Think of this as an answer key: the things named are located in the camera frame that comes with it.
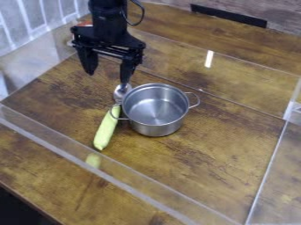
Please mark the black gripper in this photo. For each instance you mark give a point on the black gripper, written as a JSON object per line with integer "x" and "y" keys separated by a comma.
{"x": 108, "y": 36}

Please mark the stainless steel pot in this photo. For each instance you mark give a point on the stainless steel pot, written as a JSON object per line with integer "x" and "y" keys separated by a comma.
{"x": 154, "y": 107}

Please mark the green handled metal spoon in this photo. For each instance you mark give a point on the green handled metal spoon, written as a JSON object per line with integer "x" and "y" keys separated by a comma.
{"x": 110, "y": 119}

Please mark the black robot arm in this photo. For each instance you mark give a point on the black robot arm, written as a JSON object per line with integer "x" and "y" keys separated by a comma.
{"x": 108, "y": 3}

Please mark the red white object behind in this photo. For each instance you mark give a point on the red white object behind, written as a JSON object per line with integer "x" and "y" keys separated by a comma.
{"x": 76, "y": 39}

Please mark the black wall strip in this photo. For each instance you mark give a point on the black wall strip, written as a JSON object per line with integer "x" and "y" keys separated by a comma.
{"x": 229, "y": 16}

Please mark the clear acrylic enclosure panel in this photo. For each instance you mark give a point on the clear acrylic enclosure panel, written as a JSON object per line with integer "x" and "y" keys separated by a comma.
{"x": 169, "y": 200}

